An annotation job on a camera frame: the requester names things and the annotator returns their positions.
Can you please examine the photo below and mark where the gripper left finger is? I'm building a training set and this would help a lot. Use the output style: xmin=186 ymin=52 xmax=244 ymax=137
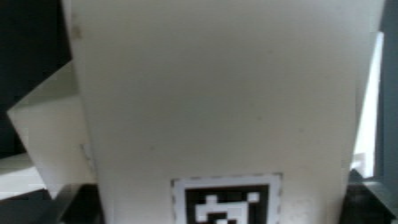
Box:
xmin=34 ymin=183 xmax=109 ymax=224

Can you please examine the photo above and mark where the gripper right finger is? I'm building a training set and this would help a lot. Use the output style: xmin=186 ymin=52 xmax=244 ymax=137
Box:
xmin=344 ymin=170 xmax=398 ymax=224

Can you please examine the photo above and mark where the small white cabinet top box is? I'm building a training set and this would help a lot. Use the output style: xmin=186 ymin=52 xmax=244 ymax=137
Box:
xmin=63 ymin=0 xmax=386 ymax=224

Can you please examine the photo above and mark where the white U-shaped fence frame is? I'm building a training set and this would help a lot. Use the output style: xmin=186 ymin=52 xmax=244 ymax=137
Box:
xmin=0 ymin=153 xmax=47 ymax=200

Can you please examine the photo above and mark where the white cabinet body box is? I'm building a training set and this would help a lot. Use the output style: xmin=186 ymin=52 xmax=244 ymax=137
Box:
xmin=8 ymin=32 xmax=385 ymax=196

